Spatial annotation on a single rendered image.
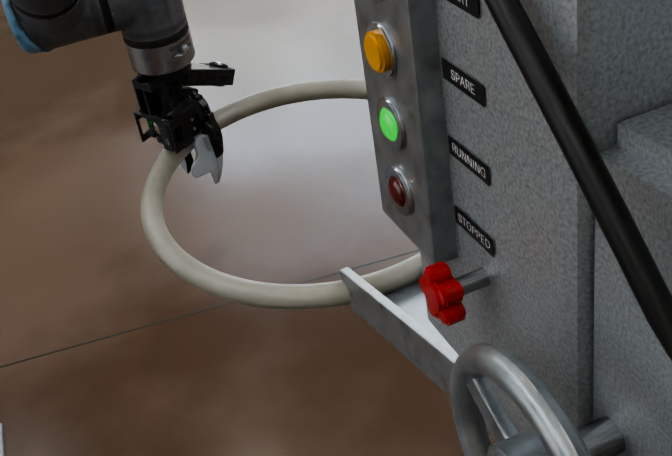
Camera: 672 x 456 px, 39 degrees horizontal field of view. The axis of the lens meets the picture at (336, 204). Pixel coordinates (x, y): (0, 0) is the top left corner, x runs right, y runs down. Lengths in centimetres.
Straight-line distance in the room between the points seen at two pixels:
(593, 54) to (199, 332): 219
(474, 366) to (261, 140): 286
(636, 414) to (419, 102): 21
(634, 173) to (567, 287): 9
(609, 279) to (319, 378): 188
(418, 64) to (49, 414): 203
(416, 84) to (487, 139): 6
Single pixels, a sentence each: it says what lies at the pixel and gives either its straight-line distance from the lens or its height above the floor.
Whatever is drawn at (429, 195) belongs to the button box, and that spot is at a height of 128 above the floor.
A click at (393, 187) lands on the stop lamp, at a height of 127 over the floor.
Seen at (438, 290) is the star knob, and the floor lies 125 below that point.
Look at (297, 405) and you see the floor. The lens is 230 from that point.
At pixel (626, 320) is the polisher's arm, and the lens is 50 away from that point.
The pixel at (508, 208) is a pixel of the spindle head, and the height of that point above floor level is 130.
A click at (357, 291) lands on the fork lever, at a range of 109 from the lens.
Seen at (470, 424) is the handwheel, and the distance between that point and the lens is 59.
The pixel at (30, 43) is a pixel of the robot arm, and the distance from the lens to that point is 128.
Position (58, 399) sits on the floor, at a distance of 253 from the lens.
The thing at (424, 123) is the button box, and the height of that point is 133.
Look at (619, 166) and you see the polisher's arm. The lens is 45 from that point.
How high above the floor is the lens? 161
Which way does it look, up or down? 33 degrees down
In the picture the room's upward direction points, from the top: 10 degrees counter-clockwise
